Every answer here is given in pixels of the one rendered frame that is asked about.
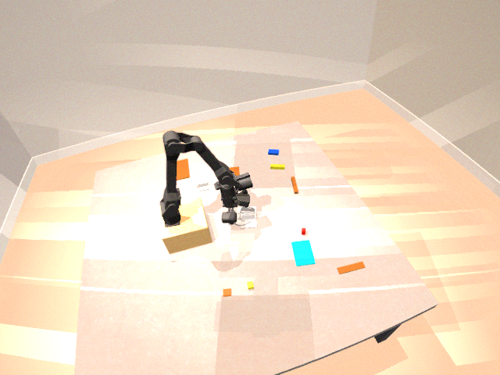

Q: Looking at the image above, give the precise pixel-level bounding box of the orange flat bar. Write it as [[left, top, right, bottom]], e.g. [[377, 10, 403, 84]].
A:
[[337, 261, 365, 274]]

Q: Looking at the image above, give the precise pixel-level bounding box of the cyan flat plate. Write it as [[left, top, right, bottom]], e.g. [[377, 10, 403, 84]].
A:
[[291, 240, 316, 266]]

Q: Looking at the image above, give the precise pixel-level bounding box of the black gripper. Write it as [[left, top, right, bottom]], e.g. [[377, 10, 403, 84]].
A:
[[221, 187, 238, 225]]

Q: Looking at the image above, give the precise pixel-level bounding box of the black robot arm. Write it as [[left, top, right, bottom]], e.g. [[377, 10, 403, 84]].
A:
[[160, 130, 253, 227]]

